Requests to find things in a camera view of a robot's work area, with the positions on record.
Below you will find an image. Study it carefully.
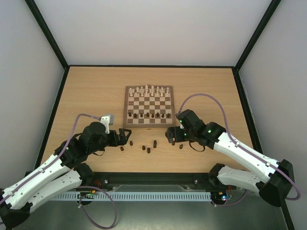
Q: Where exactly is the right electronics board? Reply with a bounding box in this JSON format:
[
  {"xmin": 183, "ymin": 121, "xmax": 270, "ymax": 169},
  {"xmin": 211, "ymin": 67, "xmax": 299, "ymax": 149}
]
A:
[{"xmin": 213, "ymin": 190, "xmax": 234, "ymax": 200}]

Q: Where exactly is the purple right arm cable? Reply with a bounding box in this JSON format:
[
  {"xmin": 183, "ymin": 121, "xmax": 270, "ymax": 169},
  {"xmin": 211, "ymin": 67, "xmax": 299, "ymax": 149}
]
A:
[{"xmin": 178, "ymin": 93, "xmax": 301, "ymax": 207}]

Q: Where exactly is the black aluminium frame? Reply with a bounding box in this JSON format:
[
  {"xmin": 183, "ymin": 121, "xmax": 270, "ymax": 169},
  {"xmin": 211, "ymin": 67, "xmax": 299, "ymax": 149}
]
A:
[{"xmin": 4, "ymin": 0, "xmax": 295, "ymax": 230}]

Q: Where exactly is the wooden folding chess board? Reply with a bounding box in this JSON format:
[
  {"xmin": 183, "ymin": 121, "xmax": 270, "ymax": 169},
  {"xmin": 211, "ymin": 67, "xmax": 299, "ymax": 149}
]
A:
[{"xmin": 123, "ymin": 85, "xmax": 176, "ymax": 128}]

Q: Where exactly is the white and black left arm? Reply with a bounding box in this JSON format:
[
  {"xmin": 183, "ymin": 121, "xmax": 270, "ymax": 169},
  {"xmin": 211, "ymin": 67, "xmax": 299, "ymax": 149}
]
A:
[{"xmin": 0, "ymin": 122, "xmax": 132, "ymax": 229}]

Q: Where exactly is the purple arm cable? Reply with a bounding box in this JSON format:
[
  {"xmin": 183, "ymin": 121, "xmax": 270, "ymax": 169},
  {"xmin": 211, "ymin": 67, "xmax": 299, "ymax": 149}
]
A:
[
  {"xmin": 0, "ymin": 114, "xmax": 118, "ymax": 227},
  {"xmin": 178, "ymin": 93, "xmax": 301, "ymax": 207}
]

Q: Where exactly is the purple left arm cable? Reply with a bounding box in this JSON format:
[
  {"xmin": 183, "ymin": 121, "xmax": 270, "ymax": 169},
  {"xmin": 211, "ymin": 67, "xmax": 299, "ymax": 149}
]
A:
[{"xmin": 0, "ymin": 114, "xmax": 118, "ymax": 227}]

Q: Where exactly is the electronics board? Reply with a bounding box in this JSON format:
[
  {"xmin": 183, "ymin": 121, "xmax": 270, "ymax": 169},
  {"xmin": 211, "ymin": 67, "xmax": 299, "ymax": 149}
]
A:
[
  {"xmin": 77, "ymin": 190, "xmax": 99, "ymax": 199},
  {"xmin": 213, "ymin": 190, "xmax": 234, "ymax": 200}
]

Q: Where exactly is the left electronics board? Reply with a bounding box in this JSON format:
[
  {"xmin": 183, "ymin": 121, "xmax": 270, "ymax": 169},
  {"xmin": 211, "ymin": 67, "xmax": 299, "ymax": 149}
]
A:
[{"xmin": 77, "ymin": 190, "xmax": 99, "ymax": 199}]

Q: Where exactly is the light blue slotted cable duct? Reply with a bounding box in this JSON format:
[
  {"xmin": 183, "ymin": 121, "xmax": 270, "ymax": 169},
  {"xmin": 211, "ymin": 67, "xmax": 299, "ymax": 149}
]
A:
[{"xmin": 52, "ymin": 192, "xmax": 211, "ymax": 202}]

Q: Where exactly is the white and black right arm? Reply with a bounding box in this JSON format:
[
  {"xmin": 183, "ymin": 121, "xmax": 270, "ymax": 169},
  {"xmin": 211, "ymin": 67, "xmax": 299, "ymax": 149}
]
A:
[{"xmin": 165, "ymin": 122, "xmax": 294, "ymax": 207}]

